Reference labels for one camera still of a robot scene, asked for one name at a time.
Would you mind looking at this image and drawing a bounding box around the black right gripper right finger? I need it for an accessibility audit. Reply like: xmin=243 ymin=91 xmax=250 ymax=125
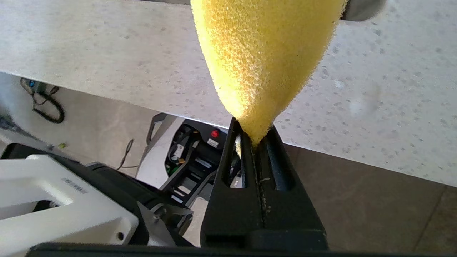
xmin=255 ymin=123 xmax=330 ymax=251

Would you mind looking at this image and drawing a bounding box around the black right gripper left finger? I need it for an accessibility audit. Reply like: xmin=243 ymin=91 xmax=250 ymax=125
xmin=201 ymin=118 xmax=265 ymax=249

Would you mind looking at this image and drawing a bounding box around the yellow green sponge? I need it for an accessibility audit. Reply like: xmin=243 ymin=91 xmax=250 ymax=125
xmin=190 ymin=0 xmax=347 ymax=145

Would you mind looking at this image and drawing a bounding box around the white black robot chassis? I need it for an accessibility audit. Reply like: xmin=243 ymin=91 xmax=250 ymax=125
xmin=0 ymin=112 xmax=243 ymax=257

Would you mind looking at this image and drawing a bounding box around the black coiled floor cable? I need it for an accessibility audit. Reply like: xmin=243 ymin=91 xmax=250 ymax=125
xmin=20 ymin=77 xmax=66 ymax=124

